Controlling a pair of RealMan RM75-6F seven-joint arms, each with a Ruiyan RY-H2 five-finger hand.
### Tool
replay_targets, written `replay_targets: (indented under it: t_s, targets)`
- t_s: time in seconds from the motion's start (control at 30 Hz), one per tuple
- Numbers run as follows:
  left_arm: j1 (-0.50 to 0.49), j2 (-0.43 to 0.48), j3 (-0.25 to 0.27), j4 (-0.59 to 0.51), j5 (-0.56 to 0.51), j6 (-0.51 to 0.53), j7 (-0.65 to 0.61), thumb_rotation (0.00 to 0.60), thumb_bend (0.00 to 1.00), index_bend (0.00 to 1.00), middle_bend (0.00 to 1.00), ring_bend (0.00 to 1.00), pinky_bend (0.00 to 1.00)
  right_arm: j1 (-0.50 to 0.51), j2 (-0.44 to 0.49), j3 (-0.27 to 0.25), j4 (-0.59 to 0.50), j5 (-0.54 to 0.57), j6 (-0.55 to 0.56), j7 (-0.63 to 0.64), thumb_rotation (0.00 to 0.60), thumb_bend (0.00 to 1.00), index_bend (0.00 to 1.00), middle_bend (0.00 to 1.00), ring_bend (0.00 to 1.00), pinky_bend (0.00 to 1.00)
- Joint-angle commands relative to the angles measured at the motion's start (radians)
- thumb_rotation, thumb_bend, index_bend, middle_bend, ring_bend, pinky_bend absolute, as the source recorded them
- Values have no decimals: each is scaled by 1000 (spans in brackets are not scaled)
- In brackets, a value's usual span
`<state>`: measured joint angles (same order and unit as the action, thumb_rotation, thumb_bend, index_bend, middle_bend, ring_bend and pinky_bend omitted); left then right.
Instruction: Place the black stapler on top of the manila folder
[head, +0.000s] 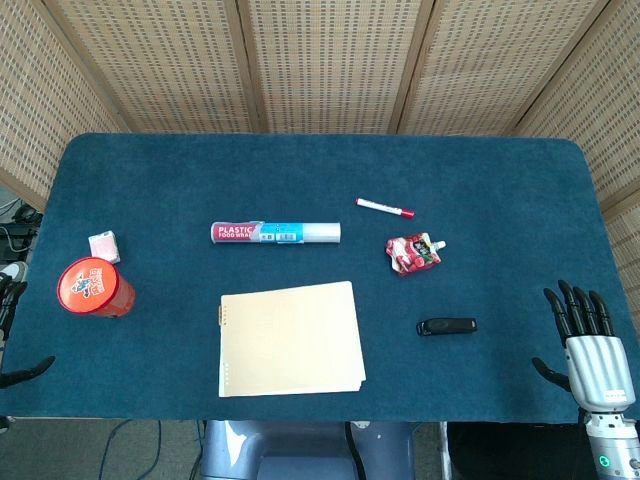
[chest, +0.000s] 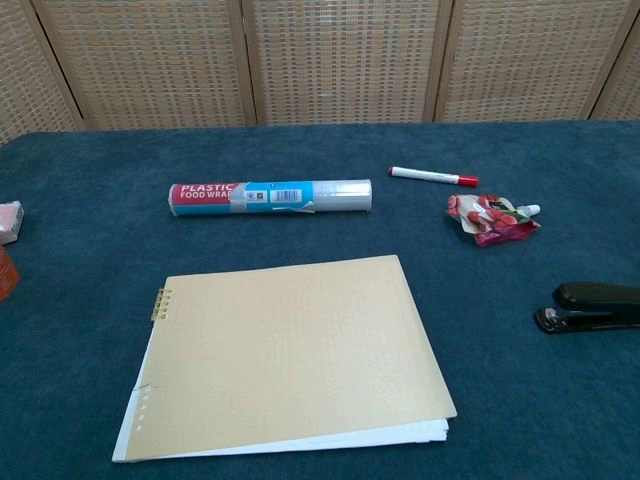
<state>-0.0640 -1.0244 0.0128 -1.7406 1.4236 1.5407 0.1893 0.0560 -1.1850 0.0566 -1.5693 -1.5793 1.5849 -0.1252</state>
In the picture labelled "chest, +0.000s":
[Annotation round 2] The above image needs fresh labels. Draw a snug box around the black stapler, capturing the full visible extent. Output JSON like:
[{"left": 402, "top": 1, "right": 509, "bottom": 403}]
[{"left": 533, "top": 282, "right": 640, "bottom": 336}]

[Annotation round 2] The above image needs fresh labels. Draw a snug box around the red fruit drink pouch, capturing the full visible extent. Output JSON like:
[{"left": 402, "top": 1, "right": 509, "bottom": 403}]
[{"left": 446, "top": 193, "right": 543, "bottom": 248}]

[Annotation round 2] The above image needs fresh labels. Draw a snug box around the blue tablecloth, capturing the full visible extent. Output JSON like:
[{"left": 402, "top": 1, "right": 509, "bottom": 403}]
[{"left": 0, "top": 118, "right": 640, "bottom": 480}]

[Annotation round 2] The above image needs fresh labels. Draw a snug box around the tan paper pad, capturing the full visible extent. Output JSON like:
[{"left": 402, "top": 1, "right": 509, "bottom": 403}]
[{"left": 112, "top": 254, "right": 458, "bottom": 464}]

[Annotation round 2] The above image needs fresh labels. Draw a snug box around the orange container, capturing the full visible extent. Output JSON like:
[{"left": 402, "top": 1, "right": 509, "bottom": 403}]
[{"left": 0, "top": 246, "right": 22, "bottom": 302}]

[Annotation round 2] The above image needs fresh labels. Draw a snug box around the pink box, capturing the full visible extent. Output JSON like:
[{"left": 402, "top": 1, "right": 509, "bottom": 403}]
[{"left": 0, "top": 200, "right": 25, "bottom": 245}]

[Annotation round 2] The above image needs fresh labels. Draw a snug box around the woven folding screen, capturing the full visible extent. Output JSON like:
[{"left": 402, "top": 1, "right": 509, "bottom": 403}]
[{"left": 0, "top": 0, "right": 640, "bottom": 147}]

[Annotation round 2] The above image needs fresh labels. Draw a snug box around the plastic food wrap roll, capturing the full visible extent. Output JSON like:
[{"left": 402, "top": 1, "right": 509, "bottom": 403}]
[{"left": 168, "top": 178, "right": 374, "bottom": 219}]

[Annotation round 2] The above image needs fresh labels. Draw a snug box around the red and white marker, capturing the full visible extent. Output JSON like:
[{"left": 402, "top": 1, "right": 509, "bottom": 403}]
[{"left": 388, "top": 165, "right": 480, "bottom": 188}]

